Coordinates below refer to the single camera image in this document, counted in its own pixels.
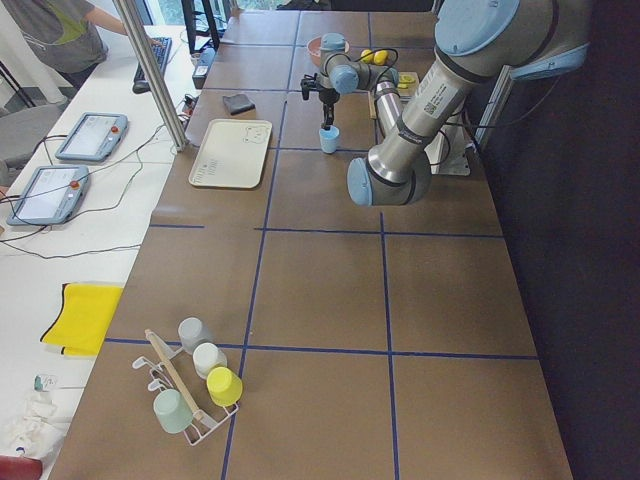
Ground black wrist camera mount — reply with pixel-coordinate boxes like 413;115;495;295
300;74;322;101

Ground pink bowl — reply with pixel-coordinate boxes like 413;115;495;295
307;36;322;67

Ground aluminium frame post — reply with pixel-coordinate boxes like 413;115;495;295
114;0;188;152

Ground mint green upturned cup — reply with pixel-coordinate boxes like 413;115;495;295
153;389;193;434

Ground near teach pendant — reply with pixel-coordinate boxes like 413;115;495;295
7;165;89;226

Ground yellow upturned cup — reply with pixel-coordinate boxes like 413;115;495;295
206;366;243;407

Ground white camera mast pole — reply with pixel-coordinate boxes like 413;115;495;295
425;125;471;177

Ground grey upturned cup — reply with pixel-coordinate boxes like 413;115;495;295
178;317;214;354

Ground far teach pendant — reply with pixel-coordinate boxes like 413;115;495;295
55;112;129;162

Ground teach pendant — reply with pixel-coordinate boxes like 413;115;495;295
7;165;89;226
55;112;129;162

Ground wooden cutting board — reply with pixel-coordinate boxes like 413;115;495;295
368;72;420;119

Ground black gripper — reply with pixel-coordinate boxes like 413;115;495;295
318;88;339;129

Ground yellow cloth on desk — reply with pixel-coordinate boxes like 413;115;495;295
40;283;123;357

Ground cream bear serving tray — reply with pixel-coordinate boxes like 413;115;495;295
188;119;272;189

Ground black keyboard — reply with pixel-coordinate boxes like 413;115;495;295
132;37;172;94

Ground light blue plastic cup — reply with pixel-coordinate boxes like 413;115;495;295
319;125;340;154

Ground lemon slices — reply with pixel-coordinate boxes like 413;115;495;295
398;73;415;89

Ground yellow lemon left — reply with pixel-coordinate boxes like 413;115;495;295
372;49;389;66

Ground white upturned cup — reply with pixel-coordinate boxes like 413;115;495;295
192;342;227;380

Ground white wire cup rack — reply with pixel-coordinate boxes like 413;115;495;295
131;329;240;446

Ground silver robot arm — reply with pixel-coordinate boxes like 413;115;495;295
301;1;593;206

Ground person at desk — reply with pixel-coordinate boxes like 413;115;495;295
9;0;164;91

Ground grey folded cloth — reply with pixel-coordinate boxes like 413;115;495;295
222;93;255;116

